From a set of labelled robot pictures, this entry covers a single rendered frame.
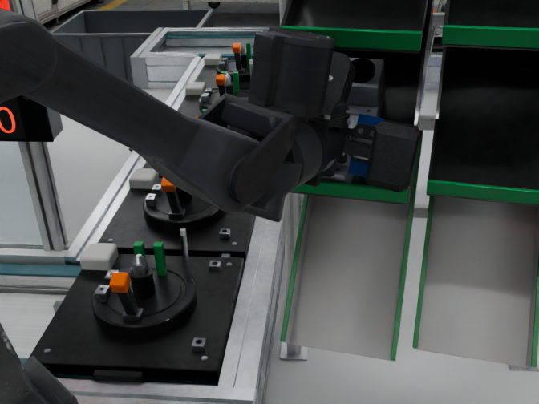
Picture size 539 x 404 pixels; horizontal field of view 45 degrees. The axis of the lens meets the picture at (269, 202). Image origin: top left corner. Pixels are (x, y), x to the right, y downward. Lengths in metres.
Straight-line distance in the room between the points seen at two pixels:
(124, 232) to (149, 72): 1.02
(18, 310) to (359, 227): 0.53
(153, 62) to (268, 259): 1.13
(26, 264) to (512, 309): 0.72
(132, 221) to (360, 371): 0.45
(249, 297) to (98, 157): 0.80
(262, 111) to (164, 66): 1.53
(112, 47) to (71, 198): 1.41
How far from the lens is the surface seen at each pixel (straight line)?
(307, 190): 0.69
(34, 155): 1.01
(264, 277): 0.96
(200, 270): 0.96
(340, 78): 0.58
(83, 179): 1.53
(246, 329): 0.88
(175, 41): 2.25
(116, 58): 2.80
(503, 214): 0.84
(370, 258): 0.80
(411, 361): 0.98
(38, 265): 1.09
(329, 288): 0.80
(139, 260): 0.87
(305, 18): 0.67
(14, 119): 0.94
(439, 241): 0.82
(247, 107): 0.50
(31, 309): 1.05
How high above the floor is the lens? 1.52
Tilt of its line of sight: 30 degrees down
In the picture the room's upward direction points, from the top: 2 degrees counter-clockwise
